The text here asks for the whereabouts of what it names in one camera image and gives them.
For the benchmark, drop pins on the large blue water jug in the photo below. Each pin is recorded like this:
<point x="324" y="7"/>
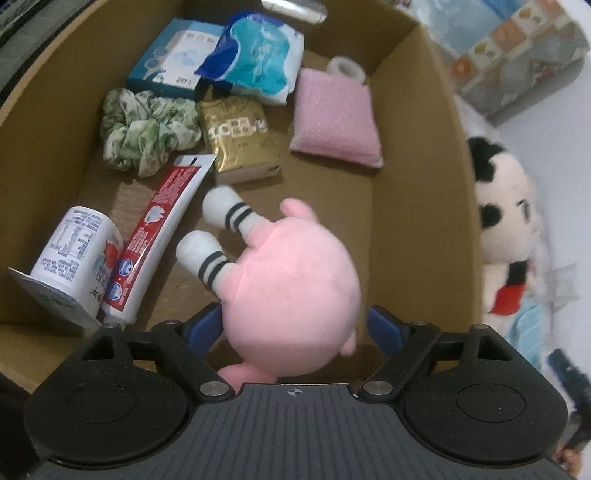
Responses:
<point x="457" y="23"/>

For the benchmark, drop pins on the rolled patterned mat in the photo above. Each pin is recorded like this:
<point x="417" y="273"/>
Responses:
<point x="517" y="60"/>

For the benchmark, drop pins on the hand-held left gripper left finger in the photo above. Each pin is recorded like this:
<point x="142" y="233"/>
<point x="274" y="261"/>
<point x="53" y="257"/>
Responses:
<point x="205" y="330"/>

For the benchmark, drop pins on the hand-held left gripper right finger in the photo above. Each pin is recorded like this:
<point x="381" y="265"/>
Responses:
<point x="385" y="330"/>

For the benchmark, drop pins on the white tape roll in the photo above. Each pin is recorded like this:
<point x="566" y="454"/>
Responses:
<point x="344" y="67"/>

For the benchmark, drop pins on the white yogurt cup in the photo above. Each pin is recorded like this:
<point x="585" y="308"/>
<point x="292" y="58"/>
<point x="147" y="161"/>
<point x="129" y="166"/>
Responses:
<point x="74" y="249"/>

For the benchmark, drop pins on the gold box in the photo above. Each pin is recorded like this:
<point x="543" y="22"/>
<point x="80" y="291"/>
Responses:
<point x="235" y="134"/>

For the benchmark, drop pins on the green white scrunchie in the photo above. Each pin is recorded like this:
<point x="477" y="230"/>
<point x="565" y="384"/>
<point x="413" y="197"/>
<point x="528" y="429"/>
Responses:
<point x="143" y="129"/>

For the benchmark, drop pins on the brown cardboard box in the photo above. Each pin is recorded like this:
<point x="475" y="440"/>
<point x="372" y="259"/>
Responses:
<point x="415" y="184"/>

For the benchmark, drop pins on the pink plush toy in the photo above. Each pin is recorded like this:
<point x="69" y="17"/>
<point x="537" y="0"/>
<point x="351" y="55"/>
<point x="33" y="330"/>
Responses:
<point x="286" y="286"/>

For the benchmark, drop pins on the light blue towel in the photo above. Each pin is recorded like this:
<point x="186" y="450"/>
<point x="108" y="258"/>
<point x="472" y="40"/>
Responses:
<point x="526" y="332"/>

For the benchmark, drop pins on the pink sponge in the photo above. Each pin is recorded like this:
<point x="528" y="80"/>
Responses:
<point x="334" y="115"/>

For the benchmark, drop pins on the red packet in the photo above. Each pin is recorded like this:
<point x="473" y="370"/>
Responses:
<point x="157" y="217"/>

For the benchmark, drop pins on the blue mask box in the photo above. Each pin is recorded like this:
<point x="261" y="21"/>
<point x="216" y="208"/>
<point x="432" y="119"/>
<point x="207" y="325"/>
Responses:
<point x="175" y="55"/>

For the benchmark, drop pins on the blue white tissue pack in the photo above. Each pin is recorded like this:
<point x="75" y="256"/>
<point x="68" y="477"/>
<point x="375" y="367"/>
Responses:
<point x="258" y="55"/>

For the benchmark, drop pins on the black-haired plush doll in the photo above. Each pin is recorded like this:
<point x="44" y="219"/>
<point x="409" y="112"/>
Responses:
<point x="508" y="207"/>

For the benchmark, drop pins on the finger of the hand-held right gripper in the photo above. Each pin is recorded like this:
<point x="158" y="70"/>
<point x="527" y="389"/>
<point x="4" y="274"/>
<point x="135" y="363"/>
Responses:
<point x="575" y="383"/>

